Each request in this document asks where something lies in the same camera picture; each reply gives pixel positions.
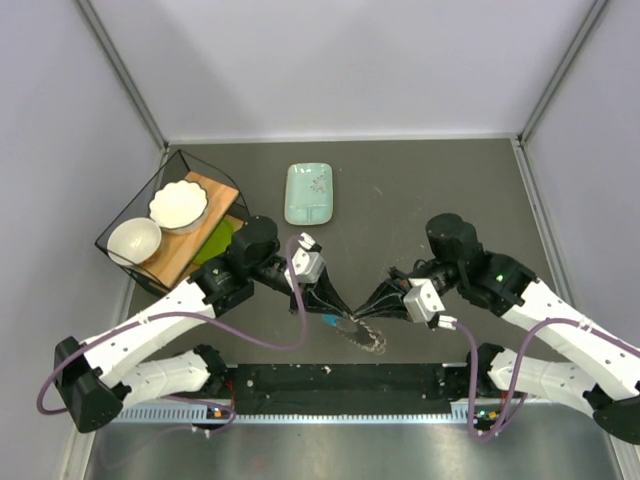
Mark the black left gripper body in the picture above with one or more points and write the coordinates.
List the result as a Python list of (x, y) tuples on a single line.
[(306, 290)]

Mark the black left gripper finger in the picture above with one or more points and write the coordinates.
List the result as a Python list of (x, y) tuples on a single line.
[(326, 306), (328, 290)]

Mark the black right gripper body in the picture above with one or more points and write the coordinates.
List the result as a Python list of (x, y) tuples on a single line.
[(401, 279)]

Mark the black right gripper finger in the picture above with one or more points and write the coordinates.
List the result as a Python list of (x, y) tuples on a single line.
[(393, 310), (381, 294)]

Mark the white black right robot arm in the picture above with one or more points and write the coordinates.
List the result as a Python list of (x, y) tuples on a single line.
[(565, 357)]

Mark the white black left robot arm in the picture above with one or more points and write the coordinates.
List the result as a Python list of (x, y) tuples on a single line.
[(103, 375)]

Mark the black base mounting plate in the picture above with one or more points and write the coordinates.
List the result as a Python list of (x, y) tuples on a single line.
[(431, 380)]

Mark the light blue rectangular tray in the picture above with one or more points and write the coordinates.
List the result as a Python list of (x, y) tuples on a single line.
[(309, 199)]

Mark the green plate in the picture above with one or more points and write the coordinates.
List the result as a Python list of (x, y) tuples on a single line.
[(217, 242)]

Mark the wooden shelf board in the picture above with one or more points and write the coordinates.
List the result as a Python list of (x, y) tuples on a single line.
[(174, 258)]

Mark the white fluted bowl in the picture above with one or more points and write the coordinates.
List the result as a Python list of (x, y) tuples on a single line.
[(179, 207)]

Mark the white round bowl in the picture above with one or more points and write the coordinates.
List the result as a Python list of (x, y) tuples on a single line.
[(134, 241)]

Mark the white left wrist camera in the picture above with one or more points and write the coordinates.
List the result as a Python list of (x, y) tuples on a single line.
[(308, 262)]

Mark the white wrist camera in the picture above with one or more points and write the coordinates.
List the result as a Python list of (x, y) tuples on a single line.
[(424, 305), (308, 262)]

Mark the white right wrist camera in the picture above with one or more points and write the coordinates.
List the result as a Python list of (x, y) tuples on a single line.
[(424, 305)]

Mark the black wire shelf rack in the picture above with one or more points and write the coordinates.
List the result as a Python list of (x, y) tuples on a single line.
[(178, 165)]

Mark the aluminium frame post left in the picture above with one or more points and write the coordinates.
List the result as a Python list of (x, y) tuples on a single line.
[(98, 30)]

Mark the aluminium frame post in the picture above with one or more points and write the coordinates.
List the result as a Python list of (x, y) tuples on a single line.
[(98, 30), (588, 25)]

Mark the aluminium frame post right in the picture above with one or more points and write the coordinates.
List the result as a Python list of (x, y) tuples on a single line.
[(588, 25)]

